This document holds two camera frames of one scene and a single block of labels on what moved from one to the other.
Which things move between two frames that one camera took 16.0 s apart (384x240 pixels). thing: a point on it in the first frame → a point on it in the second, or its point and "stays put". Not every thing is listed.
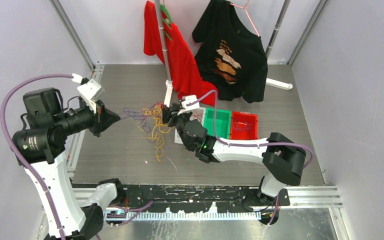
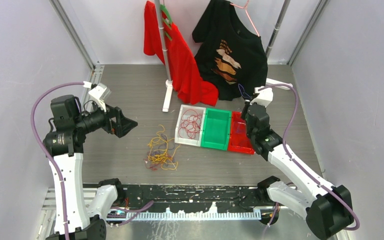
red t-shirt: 185,75 stays put
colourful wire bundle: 151,124 → 161,153
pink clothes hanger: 245,7 stays put
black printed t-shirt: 231,56 stays put
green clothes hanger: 164,8 stays put
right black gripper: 169,112 → 245,109
